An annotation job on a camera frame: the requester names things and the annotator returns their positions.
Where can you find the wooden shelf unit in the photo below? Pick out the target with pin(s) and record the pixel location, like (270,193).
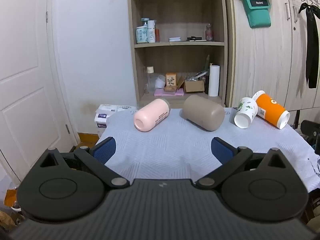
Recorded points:
(180,44)

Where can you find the white paper towel roll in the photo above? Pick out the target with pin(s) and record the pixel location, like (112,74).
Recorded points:
(214,81)

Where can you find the orange paper cup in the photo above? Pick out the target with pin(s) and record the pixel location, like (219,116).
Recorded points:
(270,110)

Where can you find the clear pink bottle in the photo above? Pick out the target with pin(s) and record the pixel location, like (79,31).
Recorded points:
(209,33)

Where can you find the black ribbon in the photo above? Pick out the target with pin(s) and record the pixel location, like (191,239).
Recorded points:
(312,55)

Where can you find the teal pump bottle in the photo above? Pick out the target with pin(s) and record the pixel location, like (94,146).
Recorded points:
(141,35)

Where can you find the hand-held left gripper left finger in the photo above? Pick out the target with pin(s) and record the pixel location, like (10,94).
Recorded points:
(106,148)

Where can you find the pale blue patterned tablecloth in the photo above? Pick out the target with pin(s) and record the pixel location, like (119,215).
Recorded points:
(162,145)

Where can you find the taupe cup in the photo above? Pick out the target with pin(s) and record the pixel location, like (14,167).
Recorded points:
(203,112)

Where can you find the white tissue pack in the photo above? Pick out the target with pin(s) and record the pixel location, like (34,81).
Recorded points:
(115,108)
(101,121)

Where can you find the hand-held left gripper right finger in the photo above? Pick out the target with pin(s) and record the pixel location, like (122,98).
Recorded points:
(221,150)

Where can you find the open cardboard box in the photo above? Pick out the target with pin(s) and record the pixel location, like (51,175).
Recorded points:
(193,86)

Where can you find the white flat tin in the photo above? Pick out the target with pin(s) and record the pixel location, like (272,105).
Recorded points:
(175,39)

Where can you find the black device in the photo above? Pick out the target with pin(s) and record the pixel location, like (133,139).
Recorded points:
(310,130)

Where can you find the pink cup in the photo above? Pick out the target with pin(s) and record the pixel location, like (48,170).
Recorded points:
(150,115)

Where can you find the wooden wardrobe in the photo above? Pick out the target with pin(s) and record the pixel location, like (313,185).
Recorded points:
(262,67)

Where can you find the orange slim bottle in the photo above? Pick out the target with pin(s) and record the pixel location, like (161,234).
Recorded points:
(157,35)

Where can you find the orange bag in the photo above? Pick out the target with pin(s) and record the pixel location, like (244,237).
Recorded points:
(11,197)

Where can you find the white paper cup green print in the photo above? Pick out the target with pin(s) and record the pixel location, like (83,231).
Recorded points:
(246,112)

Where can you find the white tube bottle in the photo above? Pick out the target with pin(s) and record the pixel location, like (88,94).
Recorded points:
(151,33)

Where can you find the small black flat item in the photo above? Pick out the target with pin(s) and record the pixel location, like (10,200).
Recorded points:
(194,38)

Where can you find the clear bottle beige cap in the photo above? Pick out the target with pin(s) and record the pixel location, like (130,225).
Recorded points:
(149,82)

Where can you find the white door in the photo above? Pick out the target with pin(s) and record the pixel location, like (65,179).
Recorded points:
(25,80)

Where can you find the teal box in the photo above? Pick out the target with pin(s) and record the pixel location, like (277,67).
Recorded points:
(257,12)

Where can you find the wooden box floral print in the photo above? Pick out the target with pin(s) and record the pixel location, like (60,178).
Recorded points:
(171,81)

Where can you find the pink foam pad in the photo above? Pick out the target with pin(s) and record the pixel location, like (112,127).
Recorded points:
(167,92)

